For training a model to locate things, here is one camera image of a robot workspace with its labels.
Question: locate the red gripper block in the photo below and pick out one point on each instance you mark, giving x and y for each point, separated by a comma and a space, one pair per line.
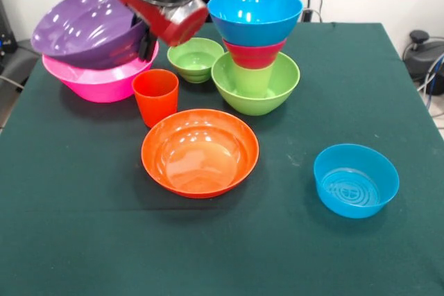
173, 32

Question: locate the large pink bowl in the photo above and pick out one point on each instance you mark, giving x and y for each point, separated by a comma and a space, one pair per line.
104, 84

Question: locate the wide purple bowl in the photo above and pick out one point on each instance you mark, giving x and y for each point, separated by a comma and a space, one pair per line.
86, 32

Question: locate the small crimson bowl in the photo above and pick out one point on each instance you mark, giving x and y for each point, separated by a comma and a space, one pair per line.
253, 57

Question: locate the large blue bowl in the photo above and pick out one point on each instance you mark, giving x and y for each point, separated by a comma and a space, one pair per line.
253, 29

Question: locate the light green cup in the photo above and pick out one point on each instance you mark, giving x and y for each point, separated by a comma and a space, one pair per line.
253, 82

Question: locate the small blue bowl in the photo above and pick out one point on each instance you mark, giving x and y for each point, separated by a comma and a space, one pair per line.
357, 188

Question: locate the black computer tower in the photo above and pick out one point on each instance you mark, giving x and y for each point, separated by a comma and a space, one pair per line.
7, 32

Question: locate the small green bowl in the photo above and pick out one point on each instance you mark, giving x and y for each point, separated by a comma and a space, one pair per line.
194, 57

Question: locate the orange cup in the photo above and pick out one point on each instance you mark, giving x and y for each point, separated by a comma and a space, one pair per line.
156, 102

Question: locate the medium green bowl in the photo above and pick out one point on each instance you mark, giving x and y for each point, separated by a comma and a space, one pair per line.
253, 105

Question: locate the wide orange bowl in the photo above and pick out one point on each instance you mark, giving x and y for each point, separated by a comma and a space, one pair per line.
201, 164

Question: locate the dark green tablecloth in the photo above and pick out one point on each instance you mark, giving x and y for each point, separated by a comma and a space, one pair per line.
222, 258

